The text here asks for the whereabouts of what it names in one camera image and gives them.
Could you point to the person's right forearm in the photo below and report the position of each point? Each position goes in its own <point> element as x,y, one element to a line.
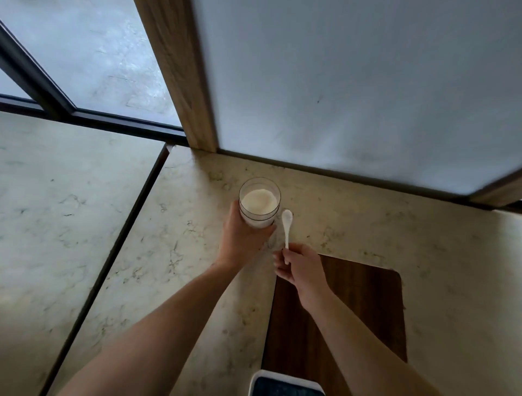
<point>359,346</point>

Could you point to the white-rimmed dark tray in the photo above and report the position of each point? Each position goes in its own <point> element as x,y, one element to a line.
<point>285,385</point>

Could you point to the dark wooden cutting board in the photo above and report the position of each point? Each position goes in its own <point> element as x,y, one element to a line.
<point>359,318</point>

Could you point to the white plastic spoon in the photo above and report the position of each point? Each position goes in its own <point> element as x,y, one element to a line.
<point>286,228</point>

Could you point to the person's right hand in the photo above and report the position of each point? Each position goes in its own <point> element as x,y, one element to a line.
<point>304,269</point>

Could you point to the person's left hand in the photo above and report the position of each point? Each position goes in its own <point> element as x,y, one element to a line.
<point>239,244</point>

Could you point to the person's left thumb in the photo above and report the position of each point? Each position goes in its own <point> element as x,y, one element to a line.
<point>235,212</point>

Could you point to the person's right thumb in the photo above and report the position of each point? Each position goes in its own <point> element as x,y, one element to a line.
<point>288,253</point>

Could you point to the white powder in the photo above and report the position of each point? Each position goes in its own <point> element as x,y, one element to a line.
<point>259,202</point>

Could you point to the person's left forearm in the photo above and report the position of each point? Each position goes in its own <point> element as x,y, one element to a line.
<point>163,338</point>

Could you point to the black window frame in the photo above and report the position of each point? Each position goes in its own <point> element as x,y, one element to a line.
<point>61,102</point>

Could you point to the clear glass jar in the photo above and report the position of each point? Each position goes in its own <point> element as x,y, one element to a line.
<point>259,202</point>

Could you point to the wooden frame post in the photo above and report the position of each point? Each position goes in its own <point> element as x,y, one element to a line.
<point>179,73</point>

